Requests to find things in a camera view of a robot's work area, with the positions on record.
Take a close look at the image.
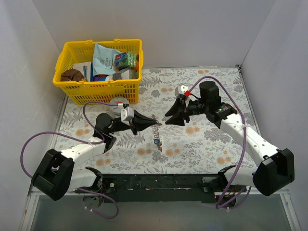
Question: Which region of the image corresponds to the silver disc keyring organiser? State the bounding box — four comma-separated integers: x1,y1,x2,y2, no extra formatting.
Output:
151,114,162,152

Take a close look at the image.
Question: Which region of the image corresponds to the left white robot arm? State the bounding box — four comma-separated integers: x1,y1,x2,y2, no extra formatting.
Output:
31,107,158,201

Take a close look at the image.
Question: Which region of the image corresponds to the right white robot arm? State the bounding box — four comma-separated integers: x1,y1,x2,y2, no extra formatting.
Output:
165,81,295,196

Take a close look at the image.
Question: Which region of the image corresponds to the floral patterned table mat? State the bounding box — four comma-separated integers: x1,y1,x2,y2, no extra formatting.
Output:
47,67,270,175

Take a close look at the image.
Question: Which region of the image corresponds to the yellow plastic basket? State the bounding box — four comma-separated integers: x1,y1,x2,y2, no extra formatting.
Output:
52,38,143,105

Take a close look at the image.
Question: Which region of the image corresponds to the orange item in basket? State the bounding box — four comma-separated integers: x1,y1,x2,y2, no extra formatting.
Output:
132,60,139,72

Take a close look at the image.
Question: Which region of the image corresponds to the blue green carton box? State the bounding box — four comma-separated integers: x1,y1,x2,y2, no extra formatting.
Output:
114,51,137,70

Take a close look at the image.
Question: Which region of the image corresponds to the white blue paper box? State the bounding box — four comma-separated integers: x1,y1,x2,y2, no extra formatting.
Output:
73,62,93,81

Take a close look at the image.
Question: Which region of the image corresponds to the light blue chips bag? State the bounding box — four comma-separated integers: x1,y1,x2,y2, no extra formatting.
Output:
92,43,121,76

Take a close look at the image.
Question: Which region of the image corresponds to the brown round pouch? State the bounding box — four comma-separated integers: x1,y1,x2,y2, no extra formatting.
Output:
60,69,84,82

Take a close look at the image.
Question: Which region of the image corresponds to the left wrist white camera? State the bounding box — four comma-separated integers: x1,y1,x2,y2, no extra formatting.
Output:
117,102,134,125

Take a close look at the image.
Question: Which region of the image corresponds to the wrist white camera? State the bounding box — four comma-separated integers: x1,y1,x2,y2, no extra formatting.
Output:
117,102,134,125
175,85,191,106

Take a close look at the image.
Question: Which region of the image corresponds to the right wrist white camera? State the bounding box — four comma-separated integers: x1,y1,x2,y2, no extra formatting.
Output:
175,85,191,106

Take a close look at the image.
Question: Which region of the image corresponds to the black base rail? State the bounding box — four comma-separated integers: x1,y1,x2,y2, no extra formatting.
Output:
74,168,244,203

